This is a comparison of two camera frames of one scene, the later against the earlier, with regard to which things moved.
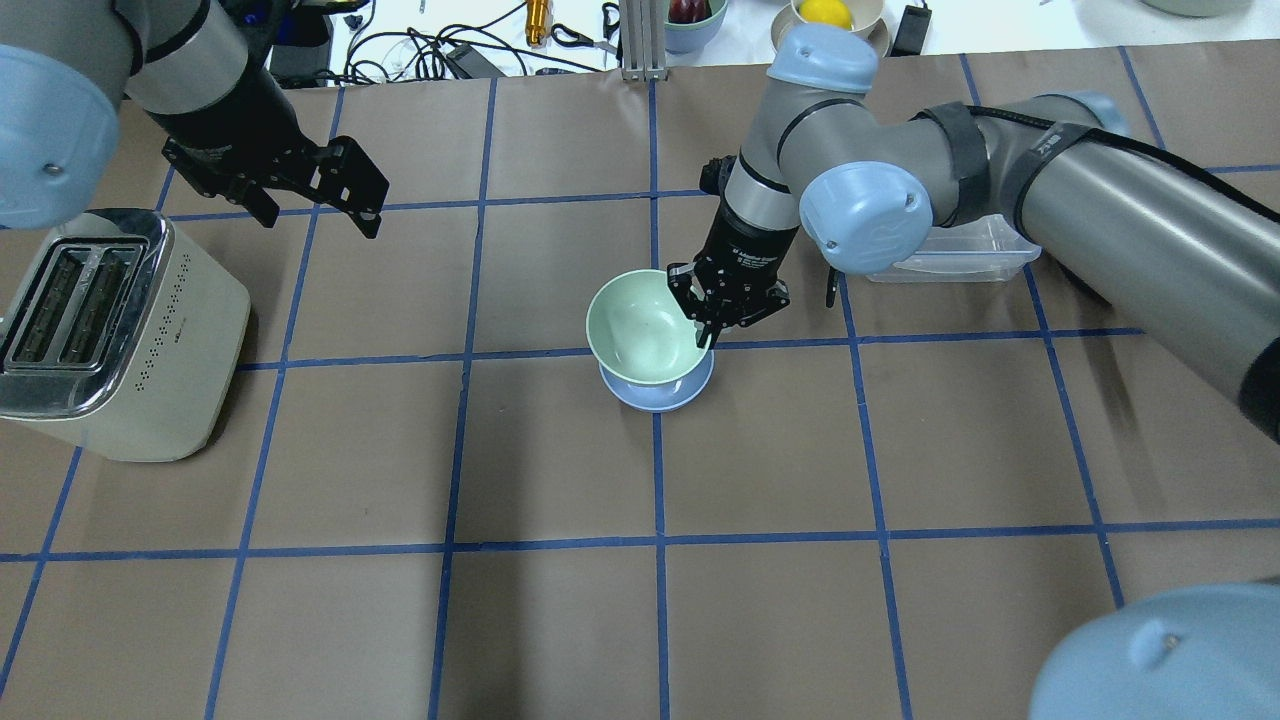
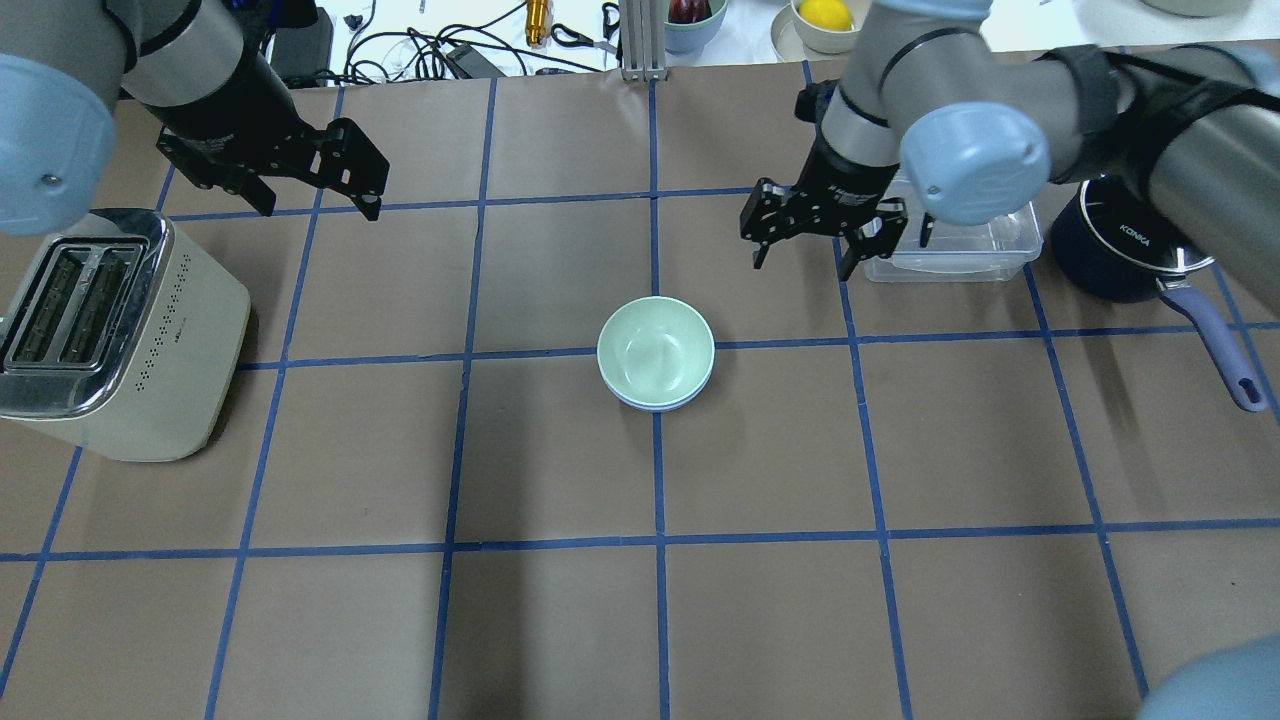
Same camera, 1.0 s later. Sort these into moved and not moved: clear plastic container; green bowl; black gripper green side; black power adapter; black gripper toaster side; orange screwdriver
Moved: green bowl; black gripper green side
Not moved: black gripper toaster side; orange screwdriver; black power adapter; clear plastic container
